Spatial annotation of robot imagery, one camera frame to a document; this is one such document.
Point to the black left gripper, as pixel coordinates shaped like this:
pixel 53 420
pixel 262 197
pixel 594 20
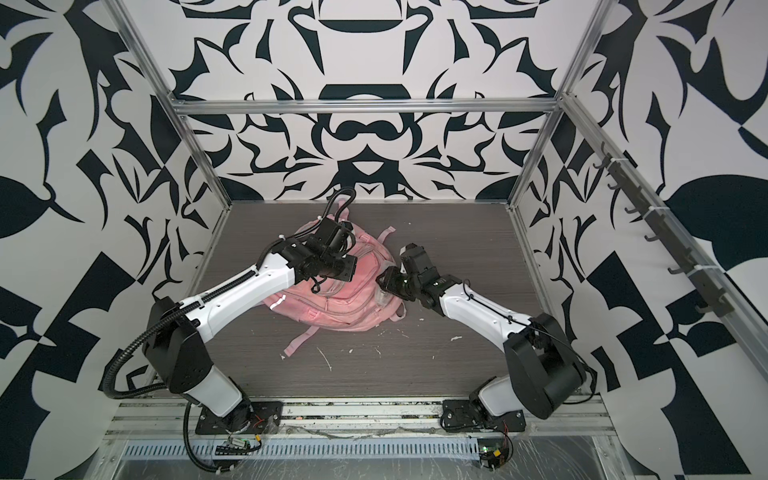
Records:
pixel 348 273

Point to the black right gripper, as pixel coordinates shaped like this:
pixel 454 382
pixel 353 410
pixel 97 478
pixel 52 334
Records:
pixel 390 282

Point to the pink student backpack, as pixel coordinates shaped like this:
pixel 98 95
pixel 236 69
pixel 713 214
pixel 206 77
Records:
pixel 342 306

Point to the clear plastic pen case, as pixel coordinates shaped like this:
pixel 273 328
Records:
pixel 383 297

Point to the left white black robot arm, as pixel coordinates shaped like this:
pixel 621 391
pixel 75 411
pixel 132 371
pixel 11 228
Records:
pixel 175 339

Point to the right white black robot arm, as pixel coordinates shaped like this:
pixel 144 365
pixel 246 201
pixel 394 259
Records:
pixel 543 370

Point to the right small circuit board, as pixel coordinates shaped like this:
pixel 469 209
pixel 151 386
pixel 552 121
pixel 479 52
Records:
pixel 494 458

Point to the small circuit board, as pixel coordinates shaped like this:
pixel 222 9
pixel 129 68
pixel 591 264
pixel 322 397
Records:
pixel 494 458
pixel 239 447

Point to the left small circuit board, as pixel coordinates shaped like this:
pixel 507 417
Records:
pixel 239 447

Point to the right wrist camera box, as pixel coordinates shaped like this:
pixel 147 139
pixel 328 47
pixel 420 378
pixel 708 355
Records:
pixel 414 260

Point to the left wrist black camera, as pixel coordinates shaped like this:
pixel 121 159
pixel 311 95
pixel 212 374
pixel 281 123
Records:
pixel 331 234

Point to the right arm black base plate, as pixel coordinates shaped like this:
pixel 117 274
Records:
pixel 470 416

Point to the white slotted cable duct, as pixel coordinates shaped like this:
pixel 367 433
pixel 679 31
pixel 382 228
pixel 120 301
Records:
pixel 326 449

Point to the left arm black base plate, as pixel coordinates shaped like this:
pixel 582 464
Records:
pixel 260 417

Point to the aluminium frame rail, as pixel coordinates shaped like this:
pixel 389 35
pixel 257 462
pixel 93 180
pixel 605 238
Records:
pixel 335 418

